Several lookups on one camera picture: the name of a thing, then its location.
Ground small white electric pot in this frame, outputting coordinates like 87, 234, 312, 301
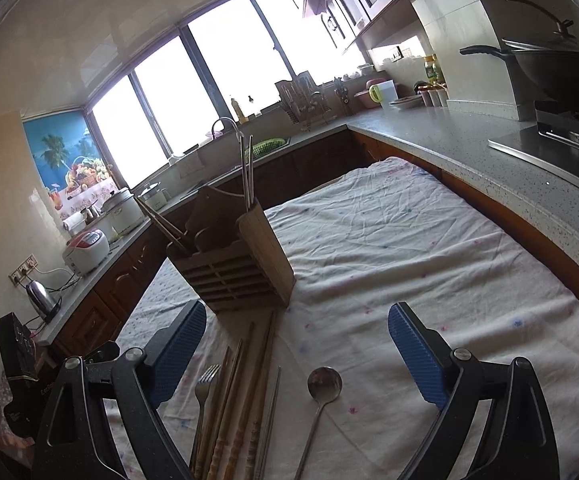
137, 182, 170, 211

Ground curved metal faucet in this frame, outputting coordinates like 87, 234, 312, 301
212, 116, 245, 151

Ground metal fork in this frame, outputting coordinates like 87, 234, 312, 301
190, 364, 221, 480

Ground metal chopstick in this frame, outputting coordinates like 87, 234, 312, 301
246, 135, 255, 209
260, 366, 283, 480

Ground chopsticks in holder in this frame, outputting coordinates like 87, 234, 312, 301
240, 136, 249, 212

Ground fruit and palm wall poster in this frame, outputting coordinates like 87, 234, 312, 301
22, 110, 120, 221

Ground green plastic basket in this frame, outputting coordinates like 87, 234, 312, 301
244, 137, 288, 158

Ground wall socket strip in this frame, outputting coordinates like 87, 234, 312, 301
10, 255, 38, 286

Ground metal spoon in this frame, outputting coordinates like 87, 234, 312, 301
293, 366, 343, 480

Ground black box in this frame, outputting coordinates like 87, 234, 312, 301
0, 312, 50, 441

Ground steel electric kettle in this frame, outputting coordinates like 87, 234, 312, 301
26, 279, 63, 323

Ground gas stove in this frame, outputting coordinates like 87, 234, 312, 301
487, 100, 579, 162

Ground clear jug green lid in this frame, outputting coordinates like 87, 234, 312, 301
368, 80, 400, 110

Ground dark wooden chopstick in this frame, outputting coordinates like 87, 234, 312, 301
134, 197, 189, 255
140, 196, 193, 246

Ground condiment jar set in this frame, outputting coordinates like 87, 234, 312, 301
418, 85, 450, 107

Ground large kitchen window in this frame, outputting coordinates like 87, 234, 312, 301
84, 0, 365, 186

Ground large white rice cooker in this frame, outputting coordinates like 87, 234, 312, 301
100, 187, 145, 236

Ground wooden utensil holder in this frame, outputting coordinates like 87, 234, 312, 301
166, 185, 297, 316

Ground paper towel roll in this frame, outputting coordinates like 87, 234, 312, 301
62, 210, 88, 233

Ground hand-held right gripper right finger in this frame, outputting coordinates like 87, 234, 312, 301
388, 301, 550, 480

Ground bundle of wooden chopsticks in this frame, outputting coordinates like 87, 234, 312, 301
204, 338, 244, 480

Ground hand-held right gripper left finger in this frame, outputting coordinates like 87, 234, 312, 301
32, 300, 208, 480

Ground wok lid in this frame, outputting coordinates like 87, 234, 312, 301
502, 0, 579, 53

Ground white rice cooker red lid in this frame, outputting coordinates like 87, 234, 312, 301
64, 229, 110, 276

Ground pink container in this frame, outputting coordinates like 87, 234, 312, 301
354, 79, 385, 110

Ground black wok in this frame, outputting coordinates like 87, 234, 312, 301
459, 44, 579, 111

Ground wooden lower cabinets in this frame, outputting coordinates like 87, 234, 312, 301
50, 127, 579, 356

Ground grey speckled kitchen countertop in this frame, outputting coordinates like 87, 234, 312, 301
34, 105, 579, 346

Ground white floral tablecloth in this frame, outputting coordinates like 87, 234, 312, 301
104, 156, 579, 480

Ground metal dish rack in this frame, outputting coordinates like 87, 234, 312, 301
276, 72, 330, 128

